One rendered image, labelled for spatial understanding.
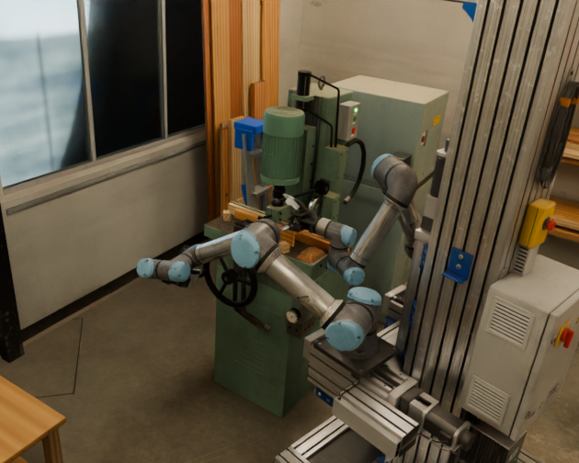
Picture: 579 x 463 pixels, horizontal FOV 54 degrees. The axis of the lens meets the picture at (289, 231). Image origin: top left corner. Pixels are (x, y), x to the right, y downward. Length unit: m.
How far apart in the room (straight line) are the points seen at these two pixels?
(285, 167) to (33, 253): 1.55
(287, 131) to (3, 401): 1.49
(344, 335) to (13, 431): 1.19
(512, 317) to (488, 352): 0.16
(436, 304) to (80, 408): 1.86
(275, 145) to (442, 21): 2.46
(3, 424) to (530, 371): 1.75
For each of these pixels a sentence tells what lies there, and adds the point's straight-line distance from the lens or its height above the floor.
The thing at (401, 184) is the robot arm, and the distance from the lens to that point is 2.11.
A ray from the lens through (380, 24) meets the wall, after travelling 4.79.
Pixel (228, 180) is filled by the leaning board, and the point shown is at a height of 0.61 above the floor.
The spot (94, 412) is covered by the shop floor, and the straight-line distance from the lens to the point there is 3.07.
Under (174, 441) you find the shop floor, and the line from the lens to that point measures 2.88.
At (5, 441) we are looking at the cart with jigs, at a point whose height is 0.53.
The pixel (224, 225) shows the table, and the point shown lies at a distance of 2.71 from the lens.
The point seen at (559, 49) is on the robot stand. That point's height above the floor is 1.91.
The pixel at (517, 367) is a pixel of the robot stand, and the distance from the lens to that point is 1.88.
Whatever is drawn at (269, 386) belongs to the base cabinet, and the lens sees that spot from 2.91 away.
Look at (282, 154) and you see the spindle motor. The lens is 2.44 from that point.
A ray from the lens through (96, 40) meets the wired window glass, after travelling 3.46.
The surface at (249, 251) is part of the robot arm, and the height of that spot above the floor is 1.19.
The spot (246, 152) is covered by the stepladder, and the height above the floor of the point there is 1.00.
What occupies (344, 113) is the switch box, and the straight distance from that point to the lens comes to 2.64.
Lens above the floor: 2.08
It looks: 26 degrees down
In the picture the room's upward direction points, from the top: 5 degrees clockwise
